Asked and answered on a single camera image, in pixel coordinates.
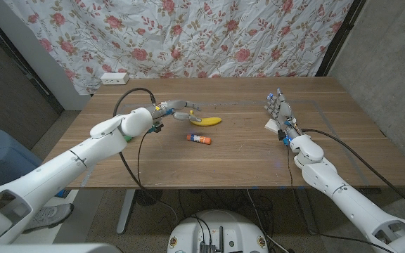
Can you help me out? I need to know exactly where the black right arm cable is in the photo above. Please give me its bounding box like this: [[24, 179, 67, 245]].
[[300, 128, 405, 217]]

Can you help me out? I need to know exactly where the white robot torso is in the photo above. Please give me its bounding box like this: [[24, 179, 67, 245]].
[[166, 209, 269, 253]]

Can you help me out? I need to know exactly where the white wall column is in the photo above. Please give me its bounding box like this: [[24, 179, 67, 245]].
[[0, 0, 91, 112]]

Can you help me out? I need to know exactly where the floral backdrop cloth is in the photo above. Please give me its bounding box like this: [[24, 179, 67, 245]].
[[4, 0, 354, 96]]

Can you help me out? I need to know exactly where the grey person shoe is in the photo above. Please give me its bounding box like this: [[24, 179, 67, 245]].
[[22, 202, 75, 235]]

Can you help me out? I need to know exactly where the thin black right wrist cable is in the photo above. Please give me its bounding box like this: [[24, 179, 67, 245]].
[[285, 145, 397, 253]]

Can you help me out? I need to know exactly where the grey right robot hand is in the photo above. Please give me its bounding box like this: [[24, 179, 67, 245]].
[[264, 87, 302, 140]]

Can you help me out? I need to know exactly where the white power strip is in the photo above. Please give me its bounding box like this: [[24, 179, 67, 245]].
[[100, 72, 130, 86]]

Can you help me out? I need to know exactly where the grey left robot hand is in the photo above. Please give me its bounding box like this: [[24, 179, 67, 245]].
[[149, 99, 202, 124]]

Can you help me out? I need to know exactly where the thin black left wrist cable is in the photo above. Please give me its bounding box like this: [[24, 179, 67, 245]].
[[136, 131, 150, 189]]

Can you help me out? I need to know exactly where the yellow toy banana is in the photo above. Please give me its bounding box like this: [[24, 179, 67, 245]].
[[189, 110, 223, 127]]

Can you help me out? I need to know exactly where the grey metal table leg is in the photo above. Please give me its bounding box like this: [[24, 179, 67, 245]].
[[295, 189, 319, 235], [116, 189, 136, 235]]

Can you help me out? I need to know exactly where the black backdrop stand pole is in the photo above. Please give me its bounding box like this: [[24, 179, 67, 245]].
[[0, 8, 65, 115], [315, 0, 367, 77]]

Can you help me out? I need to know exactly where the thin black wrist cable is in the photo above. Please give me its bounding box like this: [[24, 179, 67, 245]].
[[285, 145, 397, 253], [136, 131, 150, 189]]

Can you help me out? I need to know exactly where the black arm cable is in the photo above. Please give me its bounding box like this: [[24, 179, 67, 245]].
[[300, 128, 405, 217], [112, 87, 179, 215]]

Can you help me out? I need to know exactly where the orange and white glue stick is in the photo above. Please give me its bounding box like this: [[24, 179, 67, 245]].
[[186, 134, 207, 145]]

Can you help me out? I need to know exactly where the white floor cable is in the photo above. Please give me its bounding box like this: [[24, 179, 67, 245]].
[[246, 189, 290, 253]]

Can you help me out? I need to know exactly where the blue plastic bin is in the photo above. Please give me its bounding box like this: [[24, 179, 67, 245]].
[[0, 129, 44, 176]]

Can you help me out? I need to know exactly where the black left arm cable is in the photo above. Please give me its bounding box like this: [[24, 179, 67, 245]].
[[112, 87, 179, 215]]

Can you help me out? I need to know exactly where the white stylus pen box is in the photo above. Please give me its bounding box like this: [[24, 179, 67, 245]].
[[264, 118, 280, 134]]

